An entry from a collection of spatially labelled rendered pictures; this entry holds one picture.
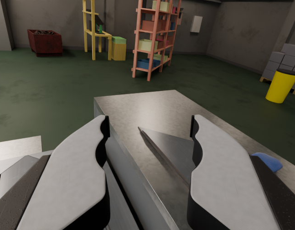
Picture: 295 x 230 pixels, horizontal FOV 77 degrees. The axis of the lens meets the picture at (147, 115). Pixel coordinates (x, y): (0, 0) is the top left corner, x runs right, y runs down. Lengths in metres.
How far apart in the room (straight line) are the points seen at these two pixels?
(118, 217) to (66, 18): 7.41
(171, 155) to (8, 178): 0.66
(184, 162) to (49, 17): 7.42
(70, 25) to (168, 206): 7.54
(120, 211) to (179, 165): 0.28
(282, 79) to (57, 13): 7.02
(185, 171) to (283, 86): 4.84
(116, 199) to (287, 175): 0.66
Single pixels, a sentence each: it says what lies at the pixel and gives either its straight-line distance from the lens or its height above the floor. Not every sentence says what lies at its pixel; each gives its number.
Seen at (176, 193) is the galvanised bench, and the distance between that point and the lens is 0.62.
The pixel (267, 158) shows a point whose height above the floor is 1.08.
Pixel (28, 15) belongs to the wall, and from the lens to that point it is 7.82.
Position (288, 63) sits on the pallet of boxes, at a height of 0.74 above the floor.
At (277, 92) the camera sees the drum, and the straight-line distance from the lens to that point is 5.41.
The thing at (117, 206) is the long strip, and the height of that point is 0.87.
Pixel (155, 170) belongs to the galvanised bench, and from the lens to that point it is 0.67.
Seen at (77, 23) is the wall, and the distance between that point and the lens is 7.85.
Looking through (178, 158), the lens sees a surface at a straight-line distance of 0.70.
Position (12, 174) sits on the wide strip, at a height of 0.87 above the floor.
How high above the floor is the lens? 1.52
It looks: 29 degrees down
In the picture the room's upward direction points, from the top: 8 degrees clockwise
